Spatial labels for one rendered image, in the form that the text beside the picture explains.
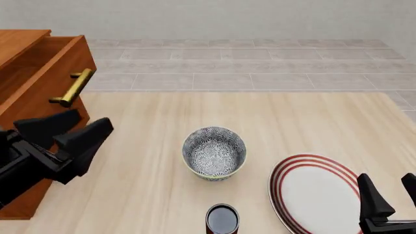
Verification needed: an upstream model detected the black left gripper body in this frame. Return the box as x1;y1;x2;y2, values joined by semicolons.
0;131;81;185

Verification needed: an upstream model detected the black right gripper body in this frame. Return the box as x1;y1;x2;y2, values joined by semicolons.
358;211;416;234

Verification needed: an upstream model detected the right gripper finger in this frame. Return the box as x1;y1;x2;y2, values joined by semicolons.
356;173;397;222
400;172;416;209

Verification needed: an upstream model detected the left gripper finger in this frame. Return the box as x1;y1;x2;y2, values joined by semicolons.
53;117;115;177
13;109;83;150

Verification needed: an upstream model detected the wooden cabinet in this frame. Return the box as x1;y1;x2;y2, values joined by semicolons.
0;29;98;220

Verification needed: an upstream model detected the patterned blue-white bowl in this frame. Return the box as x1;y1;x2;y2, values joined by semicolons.
181;125;248;182

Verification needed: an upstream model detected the open wooden drawer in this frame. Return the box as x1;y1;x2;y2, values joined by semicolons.
0;34;98;127

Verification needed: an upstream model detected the white plate with red rings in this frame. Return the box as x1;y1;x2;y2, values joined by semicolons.
268;153;369;234

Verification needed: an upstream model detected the dark round tin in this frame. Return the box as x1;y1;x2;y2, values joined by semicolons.
205;203;241;234

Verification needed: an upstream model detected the brass drawer handle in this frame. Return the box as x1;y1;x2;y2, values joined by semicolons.
48;68;94;107

